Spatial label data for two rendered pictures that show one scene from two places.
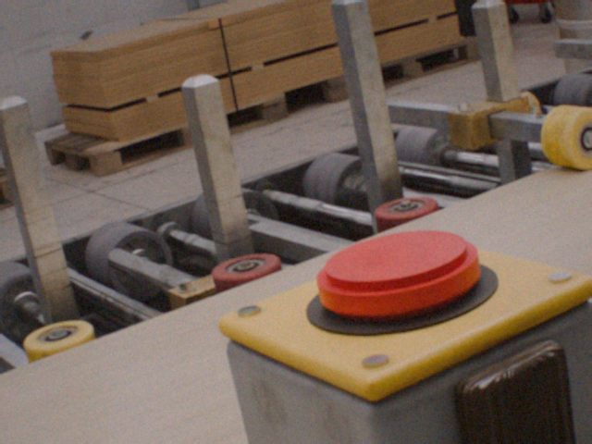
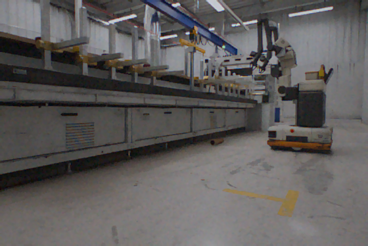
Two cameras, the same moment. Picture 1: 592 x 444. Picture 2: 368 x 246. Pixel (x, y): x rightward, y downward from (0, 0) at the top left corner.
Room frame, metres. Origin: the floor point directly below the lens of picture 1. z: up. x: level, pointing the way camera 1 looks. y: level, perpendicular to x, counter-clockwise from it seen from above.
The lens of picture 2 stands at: (-2.16, 1.54, 0.47)
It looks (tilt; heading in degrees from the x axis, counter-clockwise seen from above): 3 degrees down; 329
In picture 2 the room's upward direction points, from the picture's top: straight up
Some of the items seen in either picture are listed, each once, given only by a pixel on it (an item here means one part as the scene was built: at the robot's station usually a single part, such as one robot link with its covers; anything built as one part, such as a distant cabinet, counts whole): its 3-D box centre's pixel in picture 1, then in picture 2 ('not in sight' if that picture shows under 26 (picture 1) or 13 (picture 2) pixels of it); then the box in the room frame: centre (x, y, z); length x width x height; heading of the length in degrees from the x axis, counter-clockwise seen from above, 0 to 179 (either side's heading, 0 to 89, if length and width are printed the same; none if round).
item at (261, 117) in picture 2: not in sight; (238, 91); (2.39, -2.75, 0.95); 1.65 x 0.70 x 1.90; 29
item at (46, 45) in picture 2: not in sight; (49, 47); (-0.53, 1.49, 0.84); 0.14 x 0.06 x 0.05; 119
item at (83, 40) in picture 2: not in sight; (62, 45); (-0.61, 1.43, 0.84); 0.43 x 0.03 x 0.04; 29
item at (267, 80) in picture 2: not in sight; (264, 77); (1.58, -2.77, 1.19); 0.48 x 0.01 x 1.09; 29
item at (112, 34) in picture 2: not in sight; (112, 55); (-0.30, 1.07, 0.88); 0.04 x 0.04 x 0.48; 29
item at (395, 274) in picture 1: (400, 287); not in sight; (0.29, -0.02, 1.22); 0.04 x 0.04 x 0.02
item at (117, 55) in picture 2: not in sight; (98, 59); (-0.49, 1.21, 0.80); 0.43 x 0.03 x 0.04; 29
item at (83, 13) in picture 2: not in sight; (83, 44); (-0.42, 1.29, 0.91); 0.04 x 0.04 x 0.48; 29
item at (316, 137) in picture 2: not in sight; (300, 135); (-0.35, -1.22, 0.16); 0.67 x 0.64 x 0.25; 26
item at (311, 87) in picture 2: not in sight; (309, 100); (-0.43, -1.26, 0.59); 0.55 x 0.34 x 0.83; 116
